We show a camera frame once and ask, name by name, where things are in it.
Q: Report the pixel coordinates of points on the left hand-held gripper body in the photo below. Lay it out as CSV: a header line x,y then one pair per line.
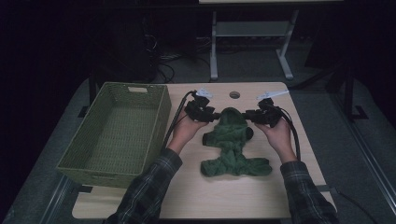
x,y
199,112

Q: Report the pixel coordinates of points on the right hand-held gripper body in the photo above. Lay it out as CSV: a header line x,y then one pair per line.
x,y
267,115

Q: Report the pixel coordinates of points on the black metal stand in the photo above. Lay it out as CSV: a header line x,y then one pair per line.
x,y
348,93

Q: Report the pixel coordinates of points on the grey metal stand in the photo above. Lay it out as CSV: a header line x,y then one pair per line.
x,y
249,28

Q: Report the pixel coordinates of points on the person's right hand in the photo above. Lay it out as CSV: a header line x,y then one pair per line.
x,y
278,138

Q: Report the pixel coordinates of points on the metal floor rail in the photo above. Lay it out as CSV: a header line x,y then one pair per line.
x,y
373,166
57,199

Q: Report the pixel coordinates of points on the person's left hand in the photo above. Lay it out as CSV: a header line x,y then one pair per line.
x,y
183,132

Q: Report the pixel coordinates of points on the green fleece garment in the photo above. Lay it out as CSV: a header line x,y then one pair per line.
x,y
230,140

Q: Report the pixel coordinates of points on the green woven basket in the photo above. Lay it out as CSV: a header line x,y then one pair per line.
x,y
118,133

